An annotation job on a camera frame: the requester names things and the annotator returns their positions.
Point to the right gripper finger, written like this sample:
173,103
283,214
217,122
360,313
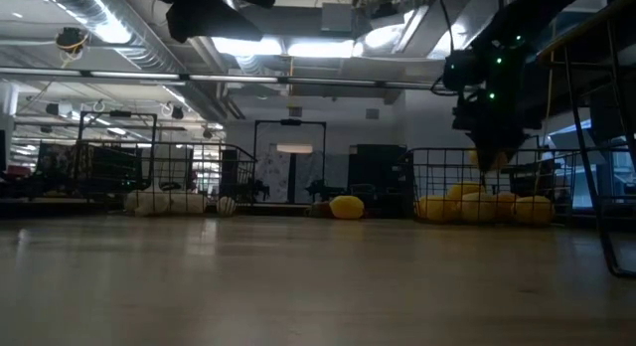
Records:
478,139
504,139

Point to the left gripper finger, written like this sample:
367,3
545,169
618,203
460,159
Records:
208,20

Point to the orange citrus fruit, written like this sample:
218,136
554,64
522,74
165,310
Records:
504,206

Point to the pale yellow lemon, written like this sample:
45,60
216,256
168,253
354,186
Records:
478,209

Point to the ceiling light panel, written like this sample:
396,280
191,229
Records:
382,37
248,47
320,49

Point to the black ceiling spotlight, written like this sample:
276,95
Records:
207,133
177,112

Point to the black cabinet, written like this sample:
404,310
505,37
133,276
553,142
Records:
377,167

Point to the grey ceiling box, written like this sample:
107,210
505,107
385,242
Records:
337,18

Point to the yellow black ceiling reel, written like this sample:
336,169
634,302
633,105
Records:
71,39

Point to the glowing white lamp bar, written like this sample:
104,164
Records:
294,148

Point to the small black background robot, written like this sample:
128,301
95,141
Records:
254,191
323,191

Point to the red chili pepper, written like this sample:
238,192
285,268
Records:
320,210

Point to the small white garlic bulb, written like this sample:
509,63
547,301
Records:
146,204

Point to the ribbed silver air duct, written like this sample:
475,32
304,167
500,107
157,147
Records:
149,57

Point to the long ceiling light rail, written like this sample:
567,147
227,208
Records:
149,75

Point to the small grey wall sign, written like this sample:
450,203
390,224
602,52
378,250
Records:
294,112

